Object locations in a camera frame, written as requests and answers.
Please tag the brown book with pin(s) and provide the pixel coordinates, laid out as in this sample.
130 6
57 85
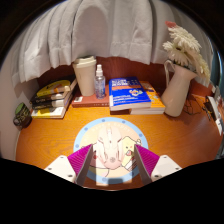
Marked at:
87 100

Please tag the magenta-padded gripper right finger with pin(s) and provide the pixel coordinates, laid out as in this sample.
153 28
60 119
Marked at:
165 165

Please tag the cream lidded travel cup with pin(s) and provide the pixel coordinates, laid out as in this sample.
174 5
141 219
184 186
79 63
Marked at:
86 78

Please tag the blue book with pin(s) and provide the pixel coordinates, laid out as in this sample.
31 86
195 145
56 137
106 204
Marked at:
128 93

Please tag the white flower bouquet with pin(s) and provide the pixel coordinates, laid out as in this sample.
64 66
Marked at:
185 46

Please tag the yellow and black book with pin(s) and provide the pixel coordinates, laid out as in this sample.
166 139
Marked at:
53 87

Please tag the white ceramic pitcher vase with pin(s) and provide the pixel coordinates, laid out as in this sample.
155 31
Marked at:
176 96

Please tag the round cartoon-print mouse pad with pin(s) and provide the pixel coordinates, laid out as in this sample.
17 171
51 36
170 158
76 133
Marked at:
130 133

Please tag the yellow and white book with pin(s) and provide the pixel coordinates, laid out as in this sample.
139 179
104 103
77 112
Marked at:
46 112

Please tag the pink computer mouse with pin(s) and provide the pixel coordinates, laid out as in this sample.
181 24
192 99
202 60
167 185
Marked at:
109 148

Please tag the orange book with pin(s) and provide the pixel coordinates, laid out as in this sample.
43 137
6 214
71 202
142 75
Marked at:
156 100

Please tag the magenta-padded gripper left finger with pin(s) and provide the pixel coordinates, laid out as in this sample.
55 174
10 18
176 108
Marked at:
61 166

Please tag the silver laptop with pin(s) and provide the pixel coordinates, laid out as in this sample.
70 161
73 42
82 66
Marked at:
213 113

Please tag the white curtain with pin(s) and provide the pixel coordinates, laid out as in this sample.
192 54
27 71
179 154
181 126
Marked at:
110 30

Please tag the clear spray bottle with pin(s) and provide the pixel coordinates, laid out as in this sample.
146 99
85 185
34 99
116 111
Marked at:
99 85

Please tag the green and dark mug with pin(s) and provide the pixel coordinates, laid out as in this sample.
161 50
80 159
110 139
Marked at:
22 115

